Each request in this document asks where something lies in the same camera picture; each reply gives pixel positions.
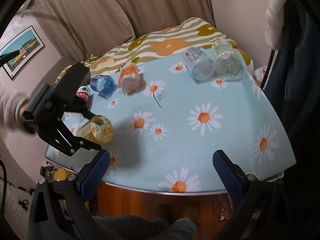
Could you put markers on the left hand in sleeve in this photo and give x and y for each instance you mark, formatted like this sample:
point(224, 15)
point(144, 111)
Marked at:
point(13, 104)

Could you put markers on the clear glass cup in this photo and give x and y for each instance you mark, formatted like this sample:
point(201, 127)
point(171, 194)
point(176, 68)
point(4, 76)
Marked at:
point(227, 63)

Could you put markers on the blue label cut bottle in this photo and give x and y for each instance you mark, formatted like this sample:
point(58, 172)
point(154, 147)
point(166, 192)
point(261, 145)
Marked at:
point(104, 85)

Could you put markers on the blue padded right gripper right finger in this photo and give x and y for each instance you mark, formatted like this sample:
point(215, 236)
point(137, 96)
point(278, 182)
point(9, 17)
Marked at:
point(232, 176)

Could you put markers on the red label cut bottle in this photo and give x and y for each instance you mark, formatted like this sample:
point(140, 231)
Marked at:
point(83, 97)

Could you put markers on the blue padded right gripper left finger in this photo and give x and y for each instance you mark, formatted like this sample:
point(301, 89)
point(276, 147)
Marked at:
point(92, 173)

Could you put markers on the grey fleece trousers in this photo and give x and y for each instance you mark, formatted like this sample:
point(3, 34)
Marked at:
point(134, 227)

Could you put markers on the beige curtain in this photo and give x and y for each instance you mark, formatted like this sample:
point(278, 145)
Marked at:
point(81, 28)

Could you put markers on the floral striped quilt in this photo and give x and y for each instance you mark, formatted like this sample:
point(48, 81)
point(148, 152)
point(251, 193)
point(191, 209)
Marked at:
point(193, 32)

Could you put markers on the white hanging hoodie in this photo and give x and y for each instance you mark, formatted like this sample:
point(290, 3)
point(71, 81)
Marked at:
point(275, 22)

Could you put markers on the orange cartoon cut bottle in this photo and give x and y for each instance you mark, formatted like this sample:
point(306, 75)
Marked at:
point(129, 78)

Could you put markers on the white blue label cup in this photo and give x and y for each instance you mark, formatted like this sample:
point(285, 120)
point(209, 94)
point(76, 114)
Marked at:
point(200, 66)

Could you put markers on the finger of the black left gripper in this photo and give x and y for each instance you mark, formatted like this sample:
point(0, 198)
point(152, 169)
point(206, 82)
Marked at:
point(79, 106)
point(79, 142)

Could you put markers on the daisy print blue tablecloth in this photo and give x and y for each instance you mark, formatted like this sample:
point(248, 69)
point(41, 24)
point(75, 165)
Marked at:
point(165, 135)

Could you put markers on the framed city picture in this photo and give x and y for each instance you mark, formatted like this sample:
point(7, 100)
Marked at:
point(20, 50)

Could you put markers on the yellow transparent cup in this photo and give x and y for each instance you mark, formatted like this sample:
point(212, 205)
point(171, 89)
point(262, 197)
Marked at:
point(99, 130)

